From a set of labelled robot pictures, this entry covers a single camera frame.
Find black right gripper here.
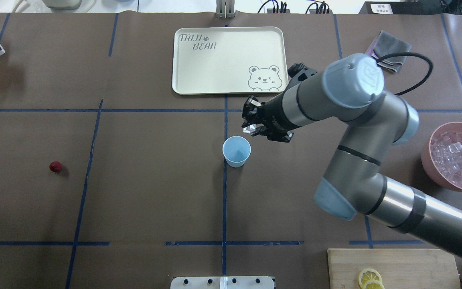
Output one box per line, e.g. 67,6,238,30
243,63,318,143

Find clear ice cube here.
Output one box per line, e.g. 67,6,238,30
243,124,257,134

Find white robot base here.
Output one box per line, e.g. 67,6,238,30
170,275,276,289

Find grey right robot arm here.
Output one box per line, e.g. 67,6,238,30
242,53,462,258

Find light blue cup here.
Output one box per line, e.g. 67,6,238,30
222,136,251,168

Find pile of clear ice cubes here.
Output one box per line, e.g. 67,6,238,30
430,130,462,189

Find cream bear tray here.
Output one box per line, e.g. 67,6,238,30
172,27,288,95

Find grey folded cloth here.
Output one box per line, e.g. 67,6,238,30
366,31,412,73

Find lemon slice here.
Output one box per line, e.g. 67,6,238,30
357,268,383,289
361,279,385,289

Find pink bowl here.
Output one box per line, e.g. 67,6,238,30
421,122,462,192

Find red strawberry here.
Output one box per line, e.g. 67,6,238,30
49,161,63,173

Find wooden cutting board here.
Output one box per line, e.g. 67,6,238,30
327,248,460,289

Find aluminium frame post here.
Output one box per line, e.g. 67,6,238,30
216,0,236,19

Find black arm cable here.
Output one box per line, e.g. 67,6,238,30
375,52,433,96

